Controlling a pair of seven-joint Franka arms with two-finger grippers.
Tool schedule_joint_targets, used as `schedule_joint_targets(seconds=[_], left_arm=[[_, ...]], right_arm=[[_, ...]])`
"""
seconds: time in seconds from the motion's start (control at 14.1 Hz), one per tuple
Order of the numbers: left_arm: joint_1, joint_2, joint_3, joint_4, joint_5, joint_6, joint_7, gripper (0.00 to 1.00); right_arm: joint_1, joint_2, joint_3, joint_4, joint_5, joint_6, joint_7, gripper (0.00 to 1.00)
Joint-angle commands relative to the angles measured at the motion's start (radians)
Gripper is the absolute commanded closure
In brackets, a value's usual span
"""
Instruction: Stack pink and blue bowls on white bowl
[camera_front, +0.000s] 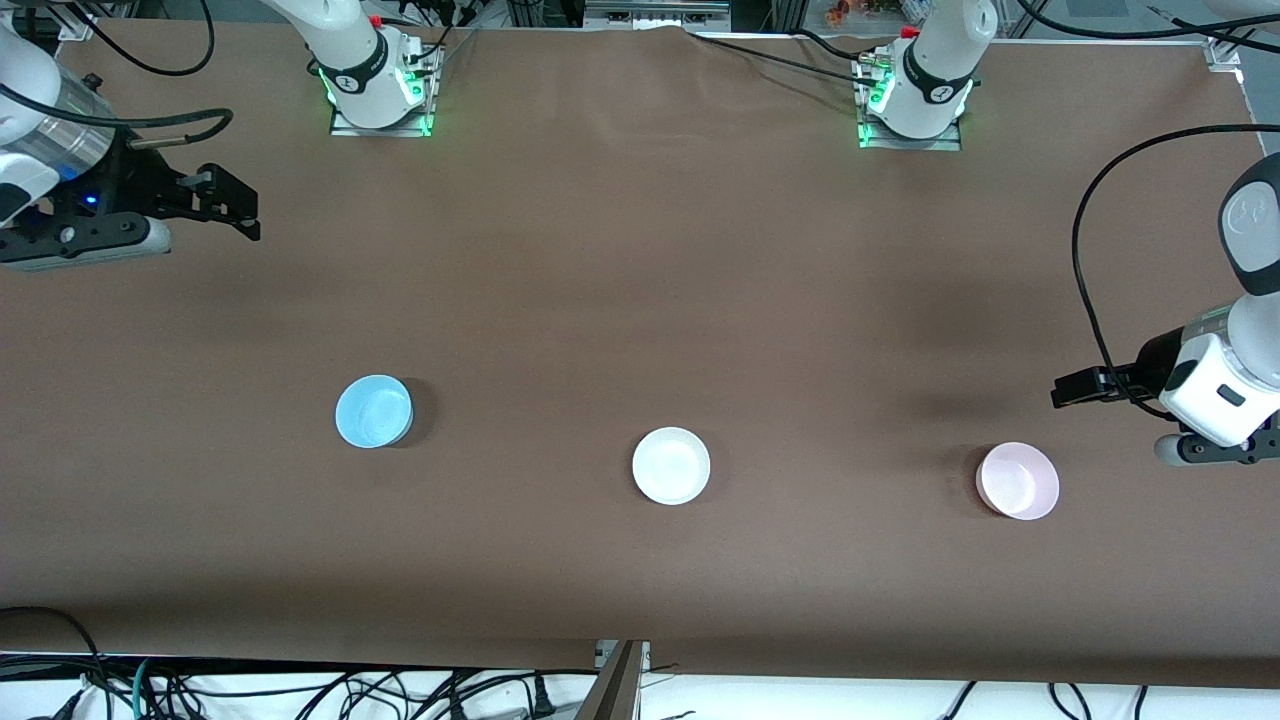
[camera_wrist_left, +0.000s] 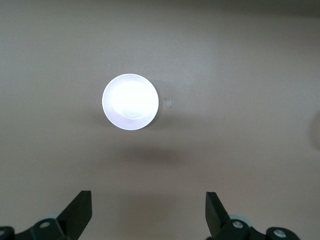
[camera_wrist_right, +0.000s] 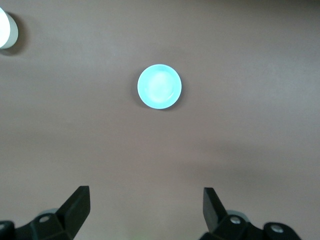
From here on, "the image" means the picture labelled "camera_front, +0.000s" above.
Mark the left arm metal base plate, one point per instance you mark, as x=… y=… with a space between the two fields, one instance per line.
x=905 y=142

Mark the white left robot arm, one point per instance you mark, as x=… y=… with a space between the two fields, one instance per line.
x=935 y=70

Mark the aluminium frame post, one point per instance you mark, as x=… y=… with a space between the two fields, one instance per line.
x=615 y=690

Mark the black power plug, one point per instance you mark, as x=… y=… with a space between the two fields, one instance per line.
x=543 y=695

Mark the orange object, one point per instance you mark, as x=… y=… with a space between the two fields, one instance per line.
x=860 y=10

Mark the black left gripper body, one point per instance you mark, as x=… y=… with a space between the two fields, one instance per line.
x=1152 y=366

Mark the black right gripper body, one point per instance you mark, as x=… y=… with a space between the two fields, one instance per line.
x=128 y=180

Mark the pink plastic bowl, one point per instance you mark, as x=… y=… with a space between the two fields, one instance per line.
x=1018 y=482

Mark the white plastic bowl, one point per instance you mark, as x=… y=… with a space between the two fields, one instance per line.
x=670 y=466

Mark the brown table cover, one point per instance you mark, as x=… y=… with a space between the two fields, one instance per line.
x=640 y=250

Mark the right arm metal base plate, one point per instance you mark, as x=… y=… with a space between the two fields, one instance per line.
x=428 y=105

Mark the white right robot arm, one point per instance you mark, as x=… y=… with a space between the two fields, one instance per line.
x=350 y=40

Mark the blue plastic bowl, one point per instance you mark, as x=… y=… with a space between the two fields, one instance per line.
x=372 y=412

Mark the grey equipment box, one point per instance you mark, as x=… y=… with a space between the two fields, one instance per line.
x=655 y=12

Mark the metal corner bracket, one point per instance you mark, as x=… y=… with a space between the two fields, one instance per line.
x=1225 y=53
x=75 y=28

